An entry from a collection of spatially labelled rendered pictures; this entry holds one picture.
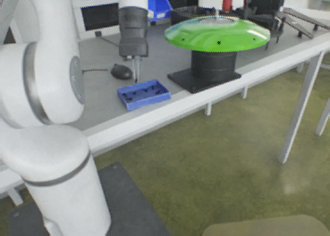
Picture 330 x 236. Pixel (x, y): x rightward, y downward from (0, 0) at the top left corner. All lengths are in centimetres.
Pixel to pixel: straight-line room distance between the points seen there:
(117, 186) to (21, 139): 26
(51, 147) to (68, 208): 9
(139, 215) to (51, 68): 32
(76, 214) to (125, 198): 15
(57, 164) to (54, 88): 10
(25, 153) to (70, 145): 5
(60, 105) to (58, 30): 8
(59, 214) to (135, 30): 44
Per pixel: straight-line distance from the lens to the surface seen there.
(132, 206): 48
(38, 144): 31
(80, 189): 34
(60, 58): 25
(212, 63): 71
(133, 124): 59
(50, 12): 27
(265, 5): 147
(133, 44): 61
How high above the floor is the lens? 124
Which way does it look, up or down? 33 degrees down
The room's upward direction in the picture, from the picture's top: 3 degrees counter-clockwise
